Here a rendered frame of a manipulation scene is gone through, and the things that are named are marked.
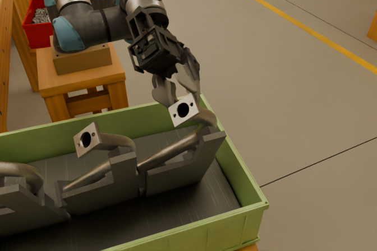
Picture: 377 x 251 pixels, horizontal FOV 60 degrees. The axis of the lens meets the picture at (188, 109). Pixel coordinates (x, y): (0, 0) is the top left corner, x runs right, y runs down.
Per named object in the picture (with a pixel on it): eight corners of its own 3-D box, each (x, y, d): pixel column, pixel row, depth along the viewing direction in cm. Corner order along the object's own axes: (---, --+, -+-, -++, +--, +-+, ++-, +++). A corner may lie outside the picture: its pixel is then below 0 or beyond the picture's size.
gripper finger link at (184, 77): (179, 106, 52) (158, 65, 56) (199, 112, 57) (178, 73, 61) (193, 95, 51) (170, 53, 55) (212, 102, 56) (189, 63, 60)
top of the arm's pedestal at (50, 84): (110, 43, 152) (109, 36, 150) (126, 80, 130) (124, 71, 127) (38, 56, 143) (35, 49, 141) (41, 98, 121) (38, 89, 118)
